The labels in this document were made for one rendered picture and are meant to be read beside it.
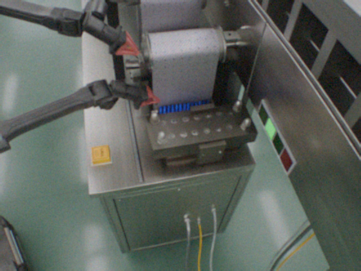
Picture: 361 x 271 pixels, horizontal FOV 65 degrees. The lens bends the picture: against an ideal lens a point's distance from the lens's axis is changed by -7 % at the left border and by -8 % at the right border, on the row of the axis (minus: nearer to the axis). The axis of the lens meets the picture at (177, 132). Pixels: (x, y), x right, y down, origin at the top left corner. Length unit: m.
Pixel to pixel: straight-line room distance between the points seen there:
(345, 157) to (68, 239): 1.75
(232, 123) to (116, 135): 0.48
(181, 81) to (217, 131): 0.23
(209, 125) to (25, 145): 1.75
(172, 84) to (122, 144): 0.32
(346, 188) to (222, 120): 0.59
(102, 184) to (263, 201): 1.34
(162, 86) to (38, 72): 2.17
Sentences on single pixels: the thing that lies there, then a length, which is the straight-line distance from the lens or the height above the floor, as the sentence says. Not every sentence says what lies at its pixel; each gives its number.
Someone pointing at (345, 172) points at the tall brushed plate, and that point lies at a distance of 0.73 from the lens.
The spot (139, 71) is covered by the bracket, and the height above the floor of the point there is 1.14.
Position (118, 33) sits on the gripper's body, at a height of 1.35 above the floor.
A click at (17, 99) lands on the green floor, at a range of 2.98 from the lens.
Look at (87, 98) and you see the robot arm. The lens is 1.02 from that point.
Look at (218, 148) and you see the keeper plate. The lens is 1.13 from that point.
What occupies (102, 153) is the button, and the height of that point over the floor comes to 0.92.
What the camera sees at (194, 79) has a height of 1.15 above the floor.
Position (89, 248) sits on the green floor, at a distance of 2.05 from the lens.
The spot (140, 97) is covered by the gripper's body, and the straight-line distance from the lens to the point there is 1.10.
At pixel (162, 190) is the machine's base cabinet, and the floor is 0.83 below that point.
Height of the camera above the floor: 1.91
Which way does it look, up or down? 52 degrees down
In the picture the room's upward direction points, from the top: 4 degrees clockwise
